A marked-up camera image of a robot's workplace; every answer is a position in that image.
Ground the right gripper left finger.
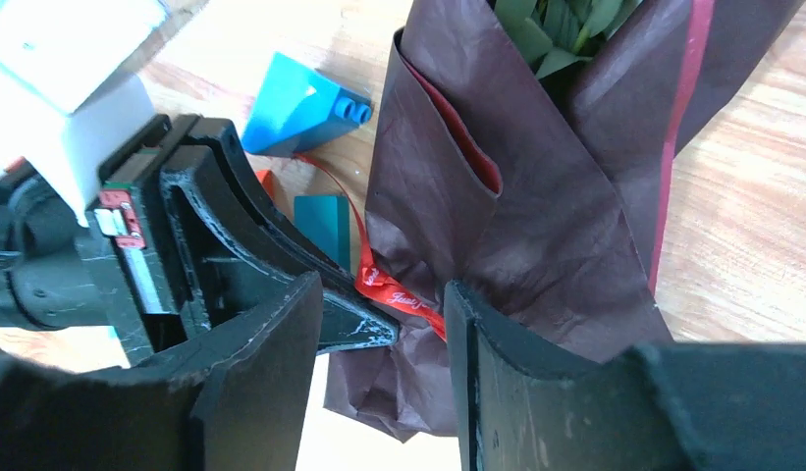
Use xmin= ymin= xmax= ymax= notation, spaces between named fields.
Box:
xmin=0 ymin=273 xmax=322 ymax=470

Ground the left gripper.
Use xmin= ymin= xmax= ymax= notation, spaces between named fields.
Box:
xmin=0 ymin=115 xmax=400 ymax=363

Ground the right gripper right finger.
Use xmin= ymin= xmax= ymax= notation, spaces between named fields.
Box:
xmin=445 ymin=281 xmax=806 ymax=470

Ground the red ribbon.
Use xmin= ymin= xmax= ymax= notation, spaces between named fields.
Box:
xmin=294 ymin=153 xmax=447 ymax=341

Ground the orange toy block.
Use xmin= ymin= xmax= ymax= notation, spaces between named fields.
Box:
xmin=255 ymin=169 xmax=277 ymax=200

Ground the blue sloped toy block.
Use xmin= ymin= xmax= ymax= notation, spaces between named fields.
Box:
xmin=241 ymin=52 xmax=372 ymax=158

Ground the teal toy block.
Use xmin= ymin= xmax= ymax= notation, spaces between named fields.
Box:
xmin=294 ymin=194 xmax=350 ymax=272

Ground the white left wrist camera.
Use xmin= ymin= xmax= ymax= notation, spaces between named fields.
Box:
xmin=0 ymin=1 xmax=170 ymax=226

